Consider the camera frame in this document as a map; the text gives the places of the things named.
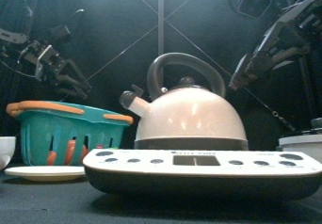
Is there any white plate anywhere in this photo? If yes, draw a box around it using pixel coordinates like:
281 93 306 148
3 165 87 183

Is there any white pot grey lid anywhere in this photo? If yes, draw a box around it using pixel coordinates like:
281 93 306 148
276 117 322 165

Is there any metal frame pole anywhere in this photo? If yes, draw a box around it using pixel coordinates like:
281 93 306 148
158 0 166 56

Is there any white cup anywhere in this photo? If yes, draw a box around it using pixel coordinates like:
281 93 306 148
0 136 18 171

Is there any orange toy food in basket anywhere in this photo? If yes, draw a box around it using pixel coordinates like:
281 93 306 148
46 138 93 167

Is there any white toy kettle grey handle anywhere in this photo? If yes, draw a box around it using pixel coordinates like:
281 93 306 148
118 52 250 151

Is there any white induction cooktop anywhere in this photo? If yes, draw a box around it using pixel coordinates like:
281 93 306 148
82 148 322 201

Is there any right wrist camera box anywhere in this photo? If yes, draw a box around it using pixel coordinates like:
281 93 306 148
237 0 276 19

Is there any teal toy basket orange rim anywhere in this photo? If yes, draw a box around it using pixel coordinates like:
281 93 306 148
6 100 135 167

